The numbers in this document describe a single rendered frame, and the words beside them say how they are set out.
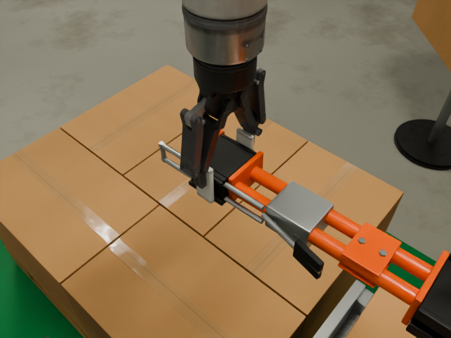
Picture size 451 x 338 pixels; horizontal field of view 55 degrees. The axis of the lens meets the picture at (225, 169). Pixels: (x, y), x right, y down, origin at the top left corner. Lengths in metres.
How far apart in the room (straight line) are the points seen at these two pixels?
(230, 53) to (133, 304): 0.96
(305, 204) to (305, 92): 2.31
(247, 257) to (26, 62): 2.46
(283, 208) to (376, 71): 2.66
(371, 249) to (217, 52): 0.30
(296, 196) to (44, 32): 3.28
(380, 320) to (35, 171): 1.28
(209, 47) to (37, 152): 1.38
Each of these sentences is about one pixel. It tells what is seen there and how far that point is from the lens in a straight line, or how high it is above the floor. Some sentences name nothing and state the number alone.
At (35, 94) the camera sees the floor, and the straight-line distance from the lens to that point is 3.08.
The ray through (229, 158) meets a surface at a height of 1.25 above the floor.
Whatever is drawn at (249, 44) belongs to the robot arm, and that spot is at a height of 1.46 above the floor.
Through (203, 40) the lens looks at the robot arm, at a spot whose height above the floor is 1.46.
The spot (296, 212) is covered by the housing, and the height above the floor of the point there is 1.24.
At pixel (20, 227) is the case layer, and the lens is 1.57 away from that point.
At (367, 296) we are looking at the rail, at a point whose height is 0.59.
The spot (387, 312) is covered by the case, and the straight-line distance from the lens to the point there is 0.88.
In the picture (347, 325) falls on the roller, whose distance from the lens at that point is 1.30.
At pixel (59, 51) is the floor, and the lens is 3.45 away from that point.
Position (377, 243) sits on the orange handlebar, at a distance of 0.58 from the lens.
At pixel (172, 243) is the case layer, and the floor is 0.54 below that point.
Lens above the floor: 1.70
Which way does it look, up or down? 47 degrees down
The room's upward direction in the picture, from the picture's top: straight up
